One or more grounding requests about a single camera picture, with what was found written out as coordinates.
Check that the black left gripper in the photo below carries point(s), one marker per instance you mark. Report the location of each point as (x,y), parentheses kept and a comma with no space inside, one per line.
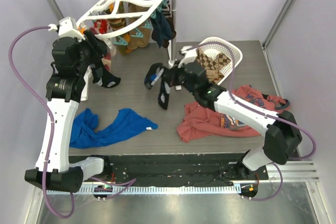
(97,46)

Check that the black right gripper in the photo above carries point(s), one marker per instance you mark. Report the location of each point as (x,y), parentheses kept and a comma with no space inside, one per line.
(172,73)

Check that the brown argyle sock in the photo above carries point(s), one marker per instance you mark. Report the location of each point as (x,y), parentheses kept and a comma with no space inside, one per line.
(203,60)
(220,62)

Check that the orange argyle sock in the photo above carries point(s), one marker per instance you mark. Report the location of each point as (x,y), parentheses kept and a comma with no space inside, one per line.
(214,76)

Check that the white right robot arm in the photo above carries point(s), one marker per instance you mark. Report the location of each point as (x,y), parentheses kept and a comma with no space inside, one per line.
(281,136)

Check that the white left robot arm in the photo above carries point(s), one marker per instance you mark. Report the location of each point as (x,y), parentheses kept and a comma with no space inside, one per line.
(53,171)

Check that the maroon purple striped sock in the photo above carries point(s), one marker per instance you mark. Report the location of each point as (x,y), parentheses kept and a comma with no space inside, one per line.
(109,50)

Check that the navy blue sock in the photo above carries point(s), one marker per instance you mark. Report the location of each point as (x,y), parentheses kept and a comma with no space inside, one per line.
(162,31)

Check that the red t-shirt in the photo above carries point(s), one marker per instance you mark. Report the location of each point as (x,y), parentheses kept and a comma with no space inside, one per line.
(200,122)

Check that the white perforated plastic basket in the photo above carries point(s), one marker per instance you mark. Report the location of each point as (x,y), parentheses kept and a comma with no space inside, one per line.
(212,46)

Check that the blue cloth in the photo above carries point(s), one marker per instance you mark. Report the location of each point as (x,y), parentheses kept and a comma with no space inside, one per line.
(126,125)

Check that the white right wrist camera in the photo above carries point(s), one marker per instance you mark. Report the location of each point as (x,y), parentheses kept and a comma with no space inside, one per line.
(189,54)

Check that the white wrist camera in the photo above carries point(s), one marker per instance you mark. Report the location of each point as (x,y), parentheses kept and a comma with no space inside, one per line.
(189,54)
(66,28)

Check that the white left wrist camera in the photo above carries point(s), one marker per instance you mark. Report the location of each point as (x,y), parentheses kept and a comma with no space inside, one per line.
(66,28)

